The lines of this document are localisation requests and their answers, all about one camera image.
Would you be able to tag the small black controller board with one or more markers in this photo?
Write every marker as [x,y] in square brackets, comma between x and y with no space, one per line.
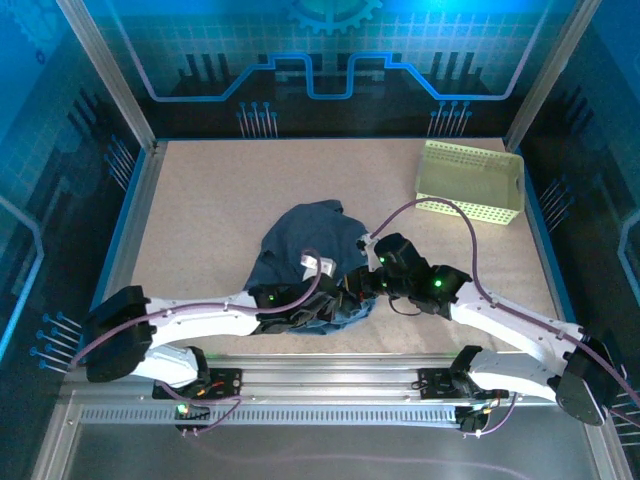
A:
[470,422]
[197,414]

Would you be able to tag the blue t-shirt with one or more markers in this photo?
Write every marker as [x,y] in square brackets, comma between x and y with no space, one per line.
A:
[310,225]

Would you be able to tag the aluminium side rail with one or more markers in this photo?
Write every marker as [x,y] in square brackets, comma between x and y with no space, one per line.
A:
[144,190]

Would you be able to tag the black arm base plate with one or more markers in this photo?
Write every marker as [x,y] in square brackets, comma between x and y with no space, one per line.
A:
[435,382]
[225,380]

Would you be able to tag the aluminium frame post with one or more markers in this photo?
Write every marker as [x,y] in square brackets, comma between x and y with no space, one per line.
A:
[110,75]
[550,75]

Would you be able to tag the grey metal plate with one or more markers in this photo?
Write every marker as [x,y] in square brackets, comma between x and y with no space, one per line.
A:
[325,445]

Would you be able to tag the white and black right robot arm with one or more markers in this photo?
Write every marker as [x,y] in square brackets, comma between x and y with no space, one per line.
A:
[515,325]

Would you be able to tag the aluminium frame rail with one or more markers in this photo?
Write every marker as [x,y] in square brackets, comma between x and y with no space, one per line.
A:
[325,375]

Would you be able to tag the pale green perforated basket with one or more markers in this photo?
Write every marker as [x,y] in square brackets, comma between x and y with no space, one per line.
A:
[470,170]

